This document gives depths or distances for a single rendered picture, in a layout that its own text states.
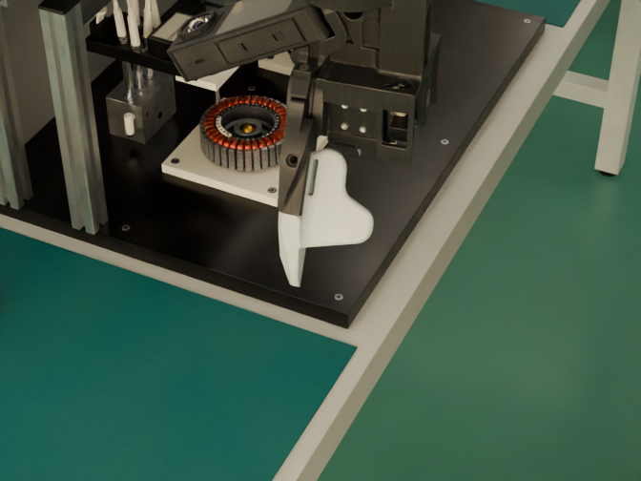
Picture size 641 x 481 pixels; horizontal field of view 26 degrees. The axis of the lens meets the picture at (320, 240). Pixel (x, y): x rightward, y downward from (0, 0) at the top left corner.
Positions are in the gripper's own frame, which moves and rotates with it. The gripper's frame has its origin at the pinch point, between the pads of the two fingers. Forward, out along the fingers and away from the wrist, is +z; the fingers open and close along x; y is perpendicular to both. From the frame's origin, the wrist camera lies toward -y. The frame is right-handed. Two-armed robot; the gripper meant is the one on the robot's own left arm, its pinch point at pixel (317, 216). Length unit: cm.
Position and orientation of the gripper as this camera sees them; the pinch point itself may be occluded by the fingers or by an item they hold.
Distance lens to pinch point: 95.3
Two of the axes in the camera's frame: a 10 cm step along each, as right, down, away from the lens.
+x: 2.9, -6.3, 7.3
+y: 9.6, 1.9, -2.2
